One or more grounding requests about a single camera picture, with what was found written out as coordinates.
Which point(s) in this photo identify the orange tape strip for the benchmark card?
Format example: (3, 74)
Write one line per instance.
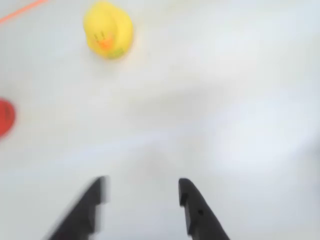
(5, 18)

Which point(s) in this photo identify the red rubber duck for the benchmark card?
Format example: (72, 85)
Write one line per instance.
(6, 117)

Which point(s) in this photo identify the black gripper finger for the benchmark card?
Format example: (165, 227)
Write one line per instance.
(200, 220)
(85, 215)

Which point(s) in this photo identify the yellow rubber duck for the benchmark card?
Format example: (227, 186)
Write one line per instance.
(107, 27)

